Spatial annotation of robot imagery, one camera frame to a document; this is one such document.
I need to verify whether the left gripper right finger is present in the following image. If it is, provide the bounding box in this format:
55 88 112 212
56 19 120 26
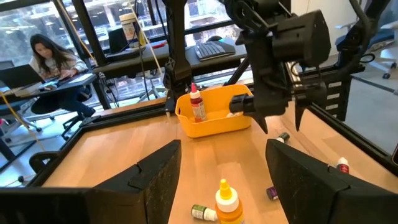
266 139 398 224

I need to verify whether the yellow plastic bin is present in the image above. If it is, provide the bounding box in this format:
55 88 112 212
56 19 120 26
175 83 254 139

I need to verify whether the large magenta food coloring bottle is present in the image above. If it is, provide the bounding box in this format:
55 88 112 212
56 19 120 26
189 82 208 123

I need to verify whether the yellow cable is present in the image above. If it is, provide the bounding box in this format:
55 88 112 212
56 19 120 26
0 91 45 151

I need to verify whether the large yellow food coloring bottle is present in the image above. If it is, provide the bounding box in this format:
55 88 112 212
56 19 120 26
215 179 245 224

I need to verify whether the black desk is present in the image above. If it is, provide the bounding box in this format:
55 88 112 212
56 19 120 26
0 73 99 105
93 37 249 78

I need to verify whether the black desktop box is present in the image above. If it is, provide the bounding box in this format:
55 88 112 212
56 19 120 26
108 27 129 54

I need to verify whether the person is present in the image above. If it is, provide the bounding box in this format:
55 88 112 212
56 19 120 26
29 33 96 118

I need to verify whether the black window frame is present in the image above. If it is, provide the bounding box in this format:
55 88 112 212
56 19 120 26
0 0 293 68

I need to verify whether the white cable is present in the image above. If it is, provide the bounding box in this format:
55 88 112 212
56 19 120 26
126 0 163 75

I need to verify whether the white labelled jar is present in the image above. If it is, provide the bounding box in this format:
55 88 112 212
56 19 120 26
119 12 147 48

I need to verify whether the black laptop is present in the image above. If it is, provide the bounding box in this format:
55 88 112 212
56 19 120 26
0 63 46 91

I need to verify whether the small green food coloring bottle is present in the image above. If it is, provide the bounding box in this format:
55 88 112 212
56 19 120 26
190 203 219 223

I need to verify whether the black computer keyboard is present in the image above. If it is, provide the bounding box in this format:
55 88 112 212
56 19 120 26
194 40 236 62

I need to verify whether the small red food coloring bottle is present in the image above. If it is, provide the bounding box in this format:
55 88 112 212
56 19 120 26
336 156 350 175

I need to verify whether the small dark green coloring bottle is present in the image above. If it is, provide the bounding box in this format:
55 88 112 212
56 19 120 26
275 131 291 144

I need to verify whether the blue office chair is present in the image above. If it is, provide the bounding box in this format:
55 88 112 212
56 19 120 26
335 18 398 80

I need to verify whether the black aluminium table frame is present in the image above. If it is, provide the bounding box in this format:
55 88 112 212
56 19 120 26
29 0 398 187

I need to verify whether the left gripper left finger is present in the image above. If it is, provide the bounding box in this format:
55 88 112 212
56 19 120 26
0 139 182 224

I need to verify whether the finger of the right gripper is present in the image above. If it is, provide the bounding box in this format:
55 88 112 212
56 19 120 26
248 110 269 135
294 104 308 132

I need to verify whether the small purple food coloring bottle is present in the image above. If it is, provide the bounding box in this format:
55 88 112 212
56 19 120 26
266 185 280 201

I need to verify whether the black office chair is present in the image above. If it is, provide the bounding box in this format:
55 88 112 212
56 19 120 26
0 102 96 147

